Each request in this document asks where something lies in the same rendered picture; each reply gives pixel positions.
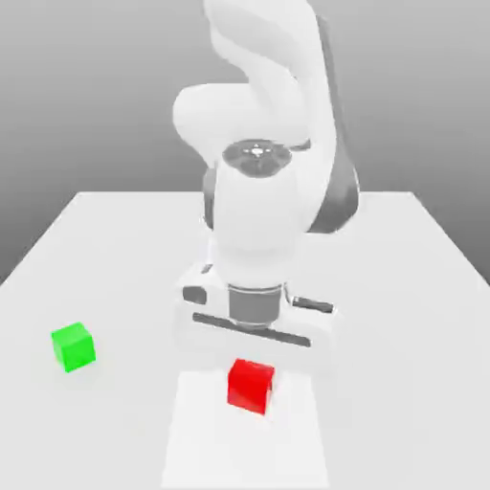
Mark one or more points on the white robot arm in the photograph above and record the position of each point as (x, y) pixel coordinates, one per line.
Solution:
(252, 214)

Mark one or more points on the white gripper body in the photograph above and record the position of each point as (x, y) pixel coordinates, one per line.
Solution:
(214, 337)

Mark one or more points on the small red cube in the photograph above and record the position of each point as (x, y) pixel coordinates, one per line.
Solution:
(247, 386)

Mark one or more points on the small green cube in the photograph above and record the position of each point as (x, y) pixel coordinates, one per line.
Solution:
(73, 347)

